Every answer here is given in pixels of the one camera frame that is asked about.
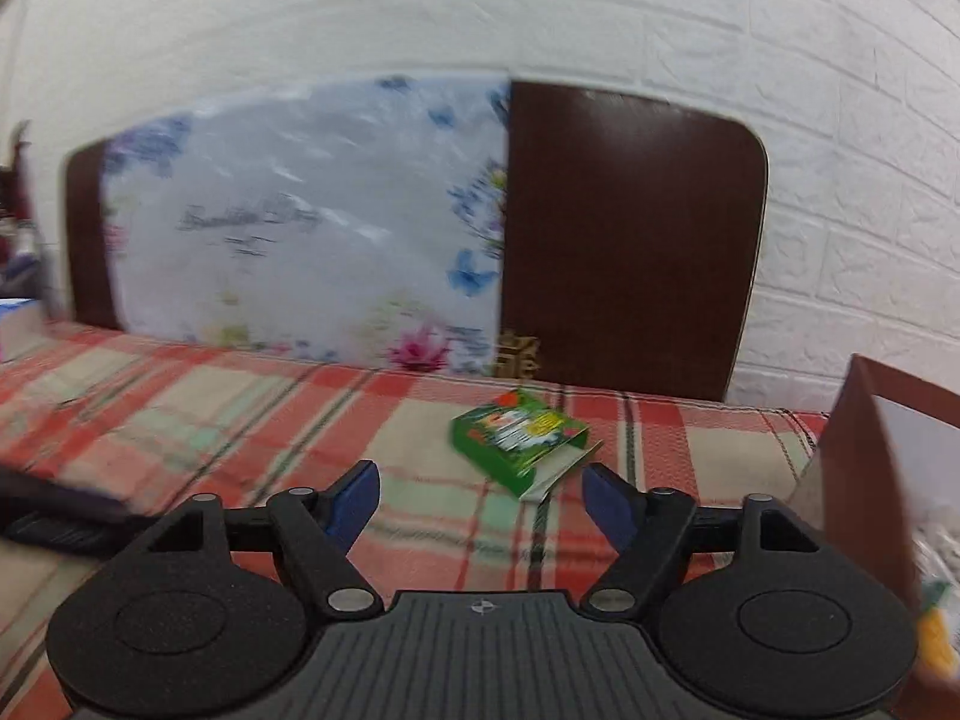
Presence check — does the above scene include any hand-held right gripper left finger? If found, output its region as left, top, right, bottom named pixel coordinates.
left=112, top=459, right=383, bottom=614

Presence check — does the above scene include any brown box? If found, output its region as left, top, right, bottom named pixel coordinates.
left=787, top=354, right=960, bottom=720

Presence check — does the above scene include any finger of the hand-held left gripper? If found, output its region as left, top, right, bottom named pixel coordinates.
left=6, top=514, right=115, bottom=559
left=0, top=465, right=142, bottom=520

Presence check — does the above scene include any red feather decoration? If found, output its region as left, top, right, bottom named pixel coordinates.
left=0, top=120, right=38, bottom=241

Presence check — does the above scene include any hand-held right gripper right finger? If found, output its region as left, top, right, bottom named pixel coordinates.
left=583, top=463, right=835, bottom=614

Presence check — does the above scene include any plaid woven bed mat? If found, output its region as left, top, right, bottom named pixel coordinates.
left=0, top=319, right=833, bottom=720

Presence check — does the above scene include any floral plastic-wrapped bedding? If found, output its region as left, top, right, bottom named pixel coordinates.
left=101, top=75, right=511, bottom=376

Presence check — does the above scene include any brown wooden headboard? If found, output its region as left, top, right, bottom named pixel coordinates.
left=64, top=79, right=770, bottom=402

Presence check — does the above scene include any yellow packet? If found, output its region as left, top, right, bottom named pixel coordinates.
left=919, top=577, right=959, bottom=672

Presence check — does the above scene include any green printed box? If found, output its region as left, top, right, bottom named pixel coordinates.
left=450, top=388, right=605, bottom=502

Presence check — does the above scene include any blue and white tissue pack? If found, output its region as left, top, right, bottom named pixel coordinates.
left=0, top=298, right=46, bottom=361

